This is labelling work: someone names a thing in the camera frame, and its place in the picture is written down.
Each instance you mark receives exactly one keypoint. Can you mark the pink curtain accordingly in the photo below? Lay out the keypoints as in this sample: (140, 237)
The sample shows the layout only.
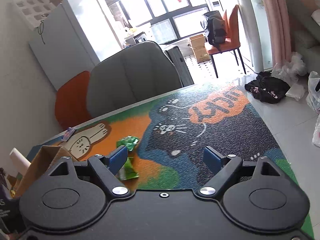
(279, 27)

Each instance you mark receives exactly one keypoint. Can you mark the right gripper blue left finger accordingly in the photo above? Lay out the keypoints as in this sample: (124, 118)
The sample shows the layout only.
(105, 168)

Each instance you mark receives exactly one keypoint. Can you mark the orange chair by window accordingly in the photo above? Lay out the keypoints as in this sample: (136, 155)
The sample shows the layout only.
(232, 41)

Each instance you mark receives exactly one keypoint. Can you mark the grey sofa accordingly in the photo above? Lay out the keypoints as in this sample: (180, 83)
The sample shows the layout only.
(306, 36)

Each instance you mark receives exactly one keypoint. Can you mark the flat green snack packet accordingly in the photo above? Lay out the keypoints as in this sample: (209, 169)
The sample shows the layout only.
(127, 171)

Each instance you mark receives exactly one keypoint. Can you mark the orange chair by wall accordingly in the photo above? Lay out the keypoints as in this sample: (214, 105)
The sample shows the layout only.
(70, 105)

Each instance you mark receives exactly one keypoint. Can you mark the black clothes pile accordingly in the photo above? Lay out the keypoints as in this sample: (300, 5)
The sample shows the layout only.
(267, 88)

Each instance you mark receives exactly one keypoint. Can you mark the colourful cat table mat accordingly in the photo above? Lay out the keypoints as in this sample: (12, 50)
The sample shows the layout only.
(164, 201)

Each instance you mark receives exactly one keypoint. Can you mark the white refrigerator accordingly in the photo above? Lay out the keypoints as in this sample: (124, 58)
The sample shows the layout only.
(75, 37)

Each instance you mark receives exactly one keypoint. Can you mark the small blue pink packet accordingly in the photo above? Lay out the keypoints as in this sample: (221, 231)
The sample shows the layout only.
(68, 133)

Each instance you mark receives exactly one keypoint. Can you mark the white foam tray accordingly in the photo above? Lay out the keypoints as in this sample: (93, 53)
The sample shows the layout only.
(33, 11)

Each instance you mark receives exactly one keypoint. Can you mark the round green snack packet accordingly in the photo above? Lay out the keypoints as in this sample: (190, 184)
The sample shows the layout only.
(130, 142)

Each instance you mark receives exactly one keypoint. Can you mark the brown cardboard box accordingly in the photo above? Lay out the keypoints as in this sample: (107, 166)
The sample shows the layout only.
(46, 157)

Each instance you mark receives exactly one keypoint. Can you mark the white paper roll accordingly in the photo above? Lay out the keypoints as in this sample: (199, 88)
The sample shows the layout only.
(19, 161)

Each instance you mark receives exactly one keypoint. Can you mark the white plastic bag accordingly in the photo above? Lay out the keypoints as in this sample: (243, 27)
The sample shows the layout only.
(313, 97)

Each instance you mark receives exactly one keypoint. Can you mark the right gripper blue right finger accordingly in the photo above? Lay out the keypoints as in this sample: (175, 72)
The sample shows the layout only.
(225, 169)

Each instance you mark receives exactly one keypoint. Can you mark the dark backpack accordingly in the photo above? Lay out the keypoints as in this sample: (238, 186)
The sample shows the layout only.
(214, 28)

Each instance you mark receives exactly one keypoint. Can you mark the grey upholstered chair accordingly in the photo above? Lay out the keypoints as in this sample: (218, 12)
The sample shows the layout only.
(132, 75)

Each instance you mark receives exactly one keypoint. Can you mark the cardboard box on floor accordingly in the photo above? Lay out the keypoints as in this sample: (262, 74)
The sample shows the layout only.
(197, 45)

